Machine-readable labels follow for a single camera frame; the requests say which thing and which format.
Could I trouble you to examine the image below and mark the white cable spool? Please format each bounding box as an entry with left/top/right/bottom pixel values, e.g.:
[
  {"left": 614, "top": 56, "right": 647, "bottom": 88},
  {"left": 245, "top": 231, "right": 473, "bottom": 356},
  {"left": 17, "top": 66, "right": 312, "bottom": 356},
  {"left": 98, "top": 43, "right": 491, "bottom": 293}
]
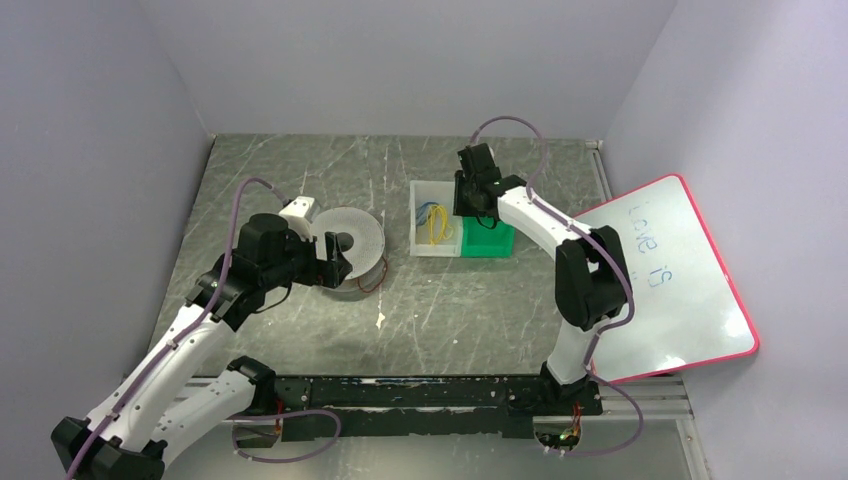
[{"left": 312, "top": 207, "right": 387, "bottom": 300}]

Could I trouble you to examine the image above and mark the yellow cable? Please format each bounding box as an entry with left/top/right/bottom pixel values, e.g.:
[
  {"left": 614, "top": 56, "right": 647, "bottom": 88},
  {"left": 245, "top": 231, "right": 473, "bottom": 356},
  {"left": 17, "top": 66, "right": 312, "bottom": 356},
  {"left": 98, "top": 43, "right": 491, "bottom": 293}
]
[{"left": 426, "top": 203, "right": 454, "bottom": 247}]

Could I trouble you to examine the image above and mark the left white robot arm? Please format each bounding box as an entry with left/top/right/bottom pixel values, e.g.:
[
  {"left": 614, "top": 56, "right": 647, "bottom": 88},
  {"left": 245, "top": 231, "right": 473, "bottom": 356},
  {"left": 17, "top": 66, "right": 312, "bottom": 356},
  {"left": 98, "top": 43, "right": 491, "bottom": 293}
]
[{"left": 51, "top": 213, "right": 352, "bottom": 479}]

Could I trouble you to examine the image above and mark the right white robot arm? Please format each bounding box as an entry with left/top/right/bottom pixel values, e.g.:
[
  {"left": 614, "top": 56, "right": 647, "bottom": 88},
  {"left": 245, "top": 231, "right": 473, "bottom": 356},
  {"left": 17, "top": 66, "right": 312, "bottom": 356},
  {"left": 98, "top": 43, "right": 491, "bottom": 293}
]
[{"left": 454, "top": 144, "right": 633, "bottom": 401}]

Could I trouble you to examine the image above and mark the clear white plastic bin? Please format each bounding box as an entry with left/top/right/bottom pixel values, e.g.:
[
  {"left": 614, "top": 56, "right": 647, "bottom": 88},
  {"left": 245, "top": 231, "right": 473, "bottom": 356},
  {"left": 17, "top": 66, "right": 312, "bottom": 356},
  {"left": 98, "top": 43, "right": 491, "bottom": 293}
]
[{"left": 409, "top": 180, "right": 463, "bottom": 257}]

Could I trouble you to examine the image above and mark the green plastic bin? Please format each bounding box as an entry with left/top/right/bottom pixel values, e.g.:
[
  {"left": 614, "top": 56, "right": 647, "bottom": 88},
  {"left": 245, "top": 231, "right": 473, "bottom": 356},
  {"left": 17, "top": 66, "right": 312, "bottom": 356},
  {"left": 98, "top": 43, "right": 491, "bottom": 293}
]
[{"left": 460, "top": 217, "right": 515, "bottom": 258}]

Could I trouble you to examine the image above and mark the pink framed whiteboard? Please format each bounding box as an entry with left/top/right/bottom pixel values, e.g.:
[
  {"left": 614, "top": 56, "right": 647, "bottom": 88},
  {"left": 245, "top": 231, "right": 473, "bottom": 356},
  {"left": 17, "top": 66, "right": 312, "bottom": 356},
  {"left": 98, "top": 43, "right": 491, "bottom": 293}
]
[{"left": 578, "top": 174, "right": 760, "bottom": 382}]

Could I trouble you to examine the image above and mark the red orange wound cable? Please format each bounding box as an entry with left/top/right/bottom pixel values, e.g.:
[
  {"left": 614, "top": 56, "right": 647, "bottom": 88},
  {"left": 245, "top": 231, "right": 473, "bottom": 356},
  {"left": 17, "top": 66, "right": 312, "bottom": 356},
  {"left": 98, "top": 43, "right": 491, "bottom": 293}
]
[{"left": 356, "top": 259, "right": 390, "bottom": 295}]

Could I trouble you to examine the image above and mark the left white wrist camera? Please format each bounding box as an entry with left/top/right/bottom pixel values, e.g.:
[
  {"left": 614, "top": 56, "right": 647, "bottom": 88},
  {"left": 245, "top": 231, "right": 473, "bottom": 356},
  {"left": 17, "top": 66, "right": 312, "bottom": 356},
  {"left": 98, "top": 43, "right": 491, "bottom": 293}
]
[{"left": 278, "top": 196, "right": 322, "bottom": 242}]

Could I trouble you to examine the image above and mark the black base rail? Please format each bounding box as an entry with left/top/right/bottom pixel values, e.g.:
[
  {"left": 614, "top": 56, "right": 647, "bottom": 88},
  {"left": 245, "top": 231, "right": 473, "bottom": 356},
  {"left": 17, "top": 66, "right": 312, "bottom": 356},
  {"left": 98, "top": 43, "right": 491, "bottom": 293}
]
[{"left": 275, "top": 374, "right": 603, "bottom": 441}]

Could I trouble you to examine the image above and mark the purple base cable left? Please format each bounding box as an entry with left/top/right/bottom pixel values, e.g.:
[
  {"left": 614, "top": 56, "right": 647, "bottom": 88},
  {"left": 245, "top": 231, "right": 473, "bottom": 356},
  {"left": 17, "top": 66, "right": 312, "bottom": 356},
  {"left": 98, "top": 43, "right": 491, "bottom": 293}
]
[{"left": 230, "top": 408, "right": 343, "bottom": 464}]

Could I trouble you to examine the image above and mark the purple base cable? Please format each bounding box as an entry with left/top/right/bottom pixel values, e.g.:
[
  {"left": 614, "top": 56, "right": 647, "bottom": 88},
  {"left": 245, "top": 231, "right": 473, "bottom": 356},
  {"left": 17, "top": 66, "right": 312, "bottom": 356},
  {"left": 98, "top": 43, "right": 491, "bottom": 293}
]
[
  {"left": 544, "top": 370, "right": 645, "bottom": 460},
  {"left": 230, "top": 408, "right": 343, "bottom": 464}
]

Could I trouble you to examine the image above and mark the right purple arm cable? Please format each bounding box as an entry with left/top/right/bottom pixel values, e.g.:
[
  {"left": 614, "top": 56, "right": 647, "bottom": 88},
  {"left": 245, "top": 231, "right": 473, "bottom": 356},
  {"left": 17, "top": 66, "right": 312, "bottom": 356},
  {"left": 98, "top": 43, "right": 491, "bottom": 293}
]
[{"left": 468, "top": 116, "right": 637, "bottom": 370}]

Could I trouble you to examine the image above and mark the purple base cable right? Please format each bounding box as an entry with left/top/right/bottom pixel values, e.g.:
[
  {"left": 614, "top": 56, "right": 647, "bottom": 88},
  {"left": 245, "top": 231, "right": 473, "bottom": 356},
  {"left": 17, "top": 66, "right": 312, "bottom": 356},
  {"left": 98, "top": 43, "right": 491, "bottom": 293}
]
[{"left": 544, "top": 370, "right": 645, "bottom": 460}]

